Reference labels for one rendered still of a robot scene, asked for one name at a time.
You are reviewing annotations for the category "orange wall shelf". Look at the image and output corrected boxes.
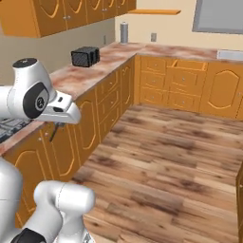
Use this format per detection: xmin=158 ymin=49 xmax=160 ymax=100
xmin=127 ymin=9 xmax=182 ymax=16

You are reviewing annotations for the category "orange drawer front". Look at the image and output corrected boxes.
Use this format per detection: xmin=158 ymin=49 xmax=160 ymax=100
xmin=95 ymin=70 xmax=122 ymax=97
xmin=98 ymin=105 xmax=122 ymax=142
xmin=96 ymin=88 xmax=122 ymax=123

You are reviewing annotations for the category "open orange drawer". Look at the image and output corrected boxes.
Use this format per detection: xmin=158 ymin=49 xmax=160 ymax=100
xmin=170 ymin=59 xmax=209 ymax=72

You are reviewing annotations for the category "steel sink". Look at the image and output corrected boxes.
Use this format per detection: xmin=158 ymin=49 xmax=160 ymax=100
xmin=216 ymin=49 xmax=243 ymax=62

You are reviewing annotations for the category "grey cylindrical canister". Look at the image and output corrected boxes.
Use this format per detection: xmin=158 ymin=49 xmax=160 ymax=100
xmin=120 ymin=22 xmax=129 ymax=45

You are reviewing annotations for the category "orange wall cupboard run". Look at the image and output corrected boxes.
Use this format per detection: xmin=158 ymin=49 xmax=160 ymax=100
xmin=0 ymin=0 xmax=138 ymax=39

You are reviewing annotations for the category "narrow orange cupboard door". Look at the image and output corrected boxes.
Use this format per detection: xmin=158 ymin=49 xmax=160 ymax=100
xmin=120 ymin=59 xmax=136 ymax=114

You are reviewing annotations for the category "orange base cupboard run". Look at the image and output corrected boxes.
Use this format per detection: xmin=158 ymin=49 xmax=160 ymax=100
xmin=135 ymin=54 xmax=243 ymax=122

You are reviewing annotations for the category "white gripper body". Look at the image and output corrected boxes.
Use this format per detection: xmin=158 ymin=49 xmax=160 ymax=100
xmin=35 ymin=103 xmax=83 ymax=125

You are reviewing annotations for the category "dark hob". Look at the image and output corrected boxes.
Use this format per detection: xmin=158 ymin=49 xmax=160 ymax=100
xmin=0 ymin=117 xmax=33 ymax=144

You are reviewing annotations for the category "black toaster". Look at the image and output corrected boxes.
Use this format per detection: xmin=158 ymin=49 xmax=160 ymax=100
xmin=70 ymin=46 xmax=102 ymax=68

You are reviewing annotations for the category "grey window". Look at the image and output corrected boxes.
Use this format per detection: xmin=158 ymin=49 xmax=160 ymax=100
xmin=192 ymin=0 xmax=243 ymax=35

